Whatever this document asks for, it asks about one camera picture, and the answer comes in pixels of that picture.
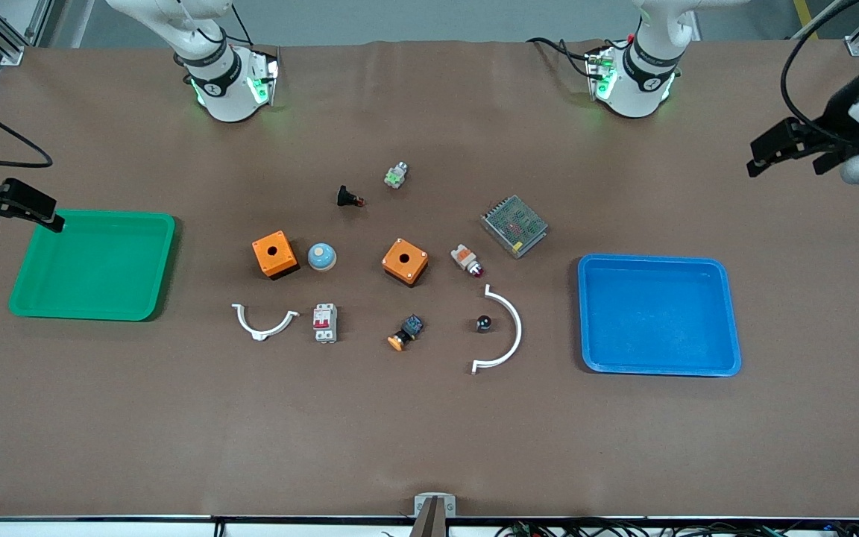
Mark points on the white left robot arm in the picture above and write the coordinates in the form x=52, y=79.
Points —
x=642, y=93

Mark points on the blue dome push button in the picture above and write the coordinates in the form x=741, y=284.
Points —
x=321, y=256

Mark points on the orange mushroom button black body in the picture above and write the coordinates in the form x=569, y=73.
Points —
x=408, y=328

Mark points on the metal mesh power supply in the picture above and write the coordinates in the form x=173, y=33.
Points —
x=515, y=226

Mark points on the white circuit breaker red switches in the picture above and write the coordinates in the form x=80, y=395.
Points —
x=325, y=324

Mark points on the blue plastic tray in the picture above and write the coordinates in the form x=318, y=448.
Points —
x=653, y=321

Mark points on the black cylindrical capacitor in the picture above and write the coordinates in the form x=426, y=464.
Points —
x=484, y=324

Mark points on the light grey tube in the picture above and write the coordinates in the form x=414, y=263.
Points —
x=817, y=19

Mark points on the green silver push switch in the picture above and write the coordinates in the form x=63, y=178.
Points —
x=395, y=177

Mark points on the grey metal mounting bracket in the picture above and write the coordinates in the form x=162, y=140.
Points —
x=420, y=506

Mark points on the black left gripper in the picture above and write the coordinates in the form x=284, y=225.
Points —
x=831, y=121

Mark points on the brown camera post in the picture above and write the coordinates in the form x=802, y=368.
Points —
x=433, y=523

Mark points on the orange button box black base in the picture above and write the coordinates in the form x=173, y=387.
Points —
x=282, y=259

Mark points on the large white curved bracket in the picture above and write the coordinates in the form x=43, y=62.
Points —
x=518, y=332

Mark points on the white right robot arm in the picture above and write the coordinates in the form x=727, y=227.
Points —
x=224, y=97

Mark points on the black red indicator light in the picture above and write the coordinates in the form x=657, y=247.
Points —
x=344, y=196

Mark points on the orange button box with screws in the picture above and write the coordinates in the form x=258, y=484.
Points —
x=412, y=268

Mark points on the green plastic tray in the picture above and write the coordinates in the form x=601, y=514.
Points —
x=86, y=268

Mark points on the small white curved bracket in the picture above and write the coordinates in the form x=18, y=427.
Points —
x=258, y=335

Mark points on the red indicator orange white body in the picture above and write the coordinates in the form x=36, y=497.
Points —
x=463, y=256

